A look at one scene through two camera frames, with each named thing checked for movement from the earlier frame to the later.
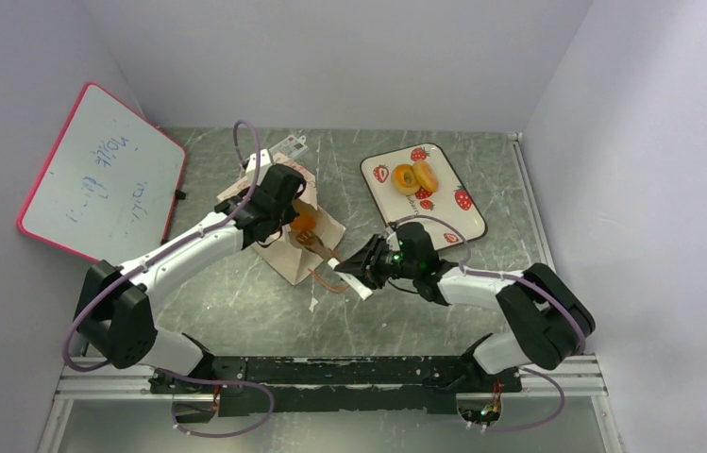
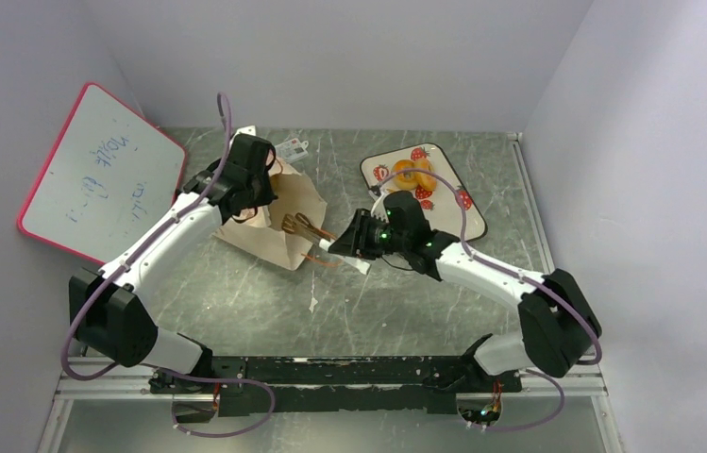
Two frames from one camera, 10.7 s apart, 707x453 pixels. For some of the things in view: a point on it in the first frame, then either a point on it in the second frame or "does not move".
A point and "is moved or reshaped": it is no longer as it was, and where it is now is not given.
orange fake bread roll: (426, 176) does not move
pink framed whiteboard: (109, 185) does not move
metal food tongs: (308, 238) -> (298, 223)
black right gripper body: (376, 262) -> (357, 231)
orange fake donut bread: (404, 180) does not move
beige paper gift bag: (293, 260) is moved or reshaped
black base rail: (311, 386) does not move
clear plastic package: (288, 148) does not move
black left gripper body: (288, 212) -> (261, 190)
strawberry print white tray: (448, 211) does not move
